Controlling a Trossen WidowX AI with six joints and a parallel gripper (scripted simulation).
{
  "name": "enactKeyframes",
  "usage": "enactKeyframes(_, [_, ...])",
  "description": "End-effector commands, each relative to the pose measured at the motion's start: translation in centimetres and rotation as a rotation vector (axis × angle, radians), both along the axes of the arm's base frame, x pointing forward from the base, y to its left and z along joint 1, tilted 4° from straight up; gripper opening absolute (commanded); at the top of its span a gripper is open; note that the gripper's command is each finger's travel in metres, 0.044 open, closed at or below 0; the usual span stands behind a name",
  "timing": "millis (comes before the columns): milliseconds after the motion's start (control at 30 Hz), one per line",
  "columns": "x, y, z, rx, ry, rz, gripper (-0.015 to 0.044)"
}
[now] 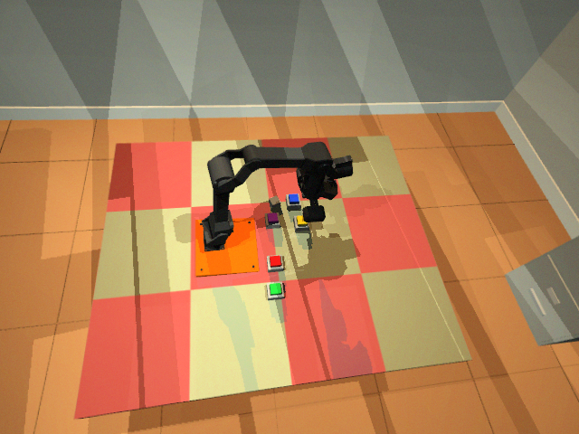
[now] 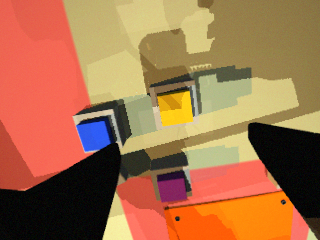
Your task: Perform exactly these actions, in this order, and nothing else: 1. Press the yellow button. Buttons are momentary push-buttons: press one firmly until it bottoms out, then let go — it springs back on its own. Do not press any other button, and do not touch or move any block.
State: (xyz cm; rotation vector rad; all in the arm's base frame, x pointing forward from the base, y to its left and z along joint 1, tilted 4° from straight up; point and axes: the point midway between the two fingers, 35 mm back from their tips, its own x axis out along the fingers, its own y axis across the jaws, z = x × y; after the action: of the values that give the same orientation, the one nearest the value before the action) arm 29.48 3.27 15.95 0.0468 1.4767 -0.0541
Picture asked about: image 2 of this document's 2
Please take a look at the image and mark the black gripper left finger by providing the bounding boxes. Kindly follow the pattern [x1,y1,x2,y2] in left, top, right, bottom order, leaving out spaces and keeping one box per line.
[0,143,121,240]

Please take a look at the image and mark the blue button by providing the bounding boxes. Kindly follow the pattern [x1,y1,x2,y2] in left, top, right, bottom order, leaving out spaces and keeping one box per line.
[73,104,127,153]

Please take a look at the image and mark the yellow button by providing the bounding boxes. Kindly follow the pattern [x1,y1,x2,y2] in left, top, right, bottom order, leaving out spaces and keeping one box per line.
[149,78,200,130]

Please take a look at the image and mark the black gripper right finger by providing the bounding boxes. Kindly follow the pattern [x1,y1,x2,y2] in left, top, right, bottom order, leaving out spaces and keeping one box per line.
[248,122,320,240]

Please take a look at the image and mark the red button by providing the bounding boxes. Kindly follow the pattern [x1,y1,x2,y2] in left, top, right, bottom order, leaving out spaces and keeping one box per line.
[267,171,281,189]

